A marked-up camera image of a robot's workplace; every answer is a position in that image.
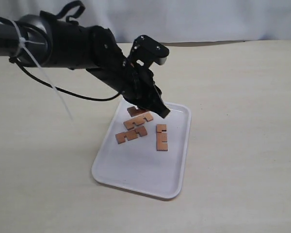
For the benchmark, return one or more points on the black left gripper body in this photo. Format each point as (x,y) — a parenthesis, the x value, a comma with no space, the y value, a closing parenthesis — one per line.
(123,74)

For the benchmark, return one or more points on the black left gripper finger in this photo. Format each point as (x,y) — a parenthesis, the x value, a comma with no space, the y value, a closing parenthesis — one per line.
(151,100)

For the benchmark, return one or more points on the wooden notched puzzle piece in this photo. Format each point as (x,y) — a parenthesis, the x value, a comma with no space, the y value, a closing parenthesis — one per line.
(131,135)
(137,121)
(161,137)
(133,111)

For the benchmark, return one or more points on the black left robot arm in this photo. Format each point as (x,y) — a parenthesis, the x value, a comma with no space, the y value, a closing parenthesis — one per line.
(58,41)

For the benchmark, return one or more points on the white plastic tray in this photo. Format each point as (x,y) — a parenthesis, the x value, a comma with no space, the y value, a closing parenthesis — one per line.
(136,165)

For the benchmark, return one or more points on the white fabric backdrop curtain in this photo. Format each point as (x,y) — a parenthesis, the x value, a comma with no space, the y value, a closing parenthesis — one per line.
(172,21)

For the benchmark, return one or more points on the white zip tie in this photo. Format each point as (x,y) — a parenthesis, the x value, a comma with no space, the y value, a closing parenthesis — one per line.
(27,46)

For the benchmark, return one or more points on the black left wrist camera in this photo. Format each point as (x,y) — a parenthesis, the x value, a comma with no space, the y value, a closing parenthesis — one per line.
(148,51)

